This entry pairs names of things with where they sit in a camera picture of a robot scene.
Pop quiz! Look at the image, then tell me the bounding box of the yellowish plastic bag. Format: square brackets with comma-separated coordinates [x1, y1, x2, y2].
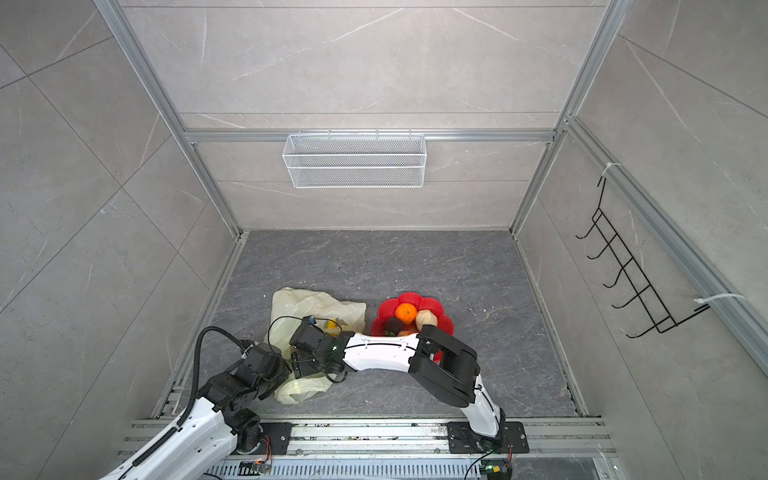
[265, 287, 366, 405]

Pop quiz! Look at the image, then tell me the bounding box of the dark brown fake fruit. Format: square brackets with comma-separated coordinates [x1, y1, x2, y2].
[384, 317, 405, 336]

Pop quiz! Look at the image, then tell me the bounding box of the red flower-shaped plate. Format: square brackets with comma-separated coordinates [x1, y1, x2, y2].
[356, 292, 463, 372]

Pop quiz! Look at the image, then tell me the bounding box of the orange fake fruit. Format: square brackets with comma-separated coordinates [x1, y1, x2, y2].
[395, 303, 418, 325]

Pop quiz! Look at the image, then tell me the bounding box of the beige fake potato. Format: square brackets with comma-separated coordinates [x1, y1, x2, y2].
[414, 309, 438, 331]

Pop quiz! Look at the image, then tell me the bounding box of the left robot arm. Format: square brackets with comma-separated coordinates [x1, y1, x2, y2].
[105, 343, 289, 479]

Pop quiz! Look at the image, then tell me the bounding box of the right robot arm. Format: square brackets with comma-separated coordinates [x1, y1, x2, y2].
[289, 322, 505, 448]

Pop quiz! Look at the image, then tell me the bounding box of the right thin black cable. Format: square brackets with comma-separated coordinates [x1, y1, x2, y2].
[266, 314, 502, 433]

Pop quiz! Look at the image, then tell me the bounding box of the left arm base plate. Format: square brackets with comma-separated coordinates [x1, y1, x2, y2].
[254, 422, 293, 458]

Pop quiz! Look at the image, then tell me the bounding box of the left black corrugated cable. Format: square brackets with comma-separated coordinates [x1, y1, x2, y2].
[176, 325, 250, 427]

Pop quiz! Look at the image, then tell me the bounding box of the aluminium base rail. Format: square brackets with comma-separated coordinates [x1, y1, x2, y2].
[262, 417, 617, 460]

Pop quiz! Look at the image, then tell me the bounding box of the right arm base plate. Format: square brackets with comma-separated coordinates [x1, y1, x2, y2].
[446, 422, 530, 454]

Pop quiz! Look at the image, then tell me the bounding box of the white wire mesh basket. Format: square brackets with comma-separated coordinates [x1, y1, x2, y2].
[282, 133, 428, 189]

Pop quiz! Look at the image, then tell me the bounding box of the black wire hook rack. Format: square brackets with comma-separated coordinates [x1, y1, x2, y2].
[575, 178, 711, 339]

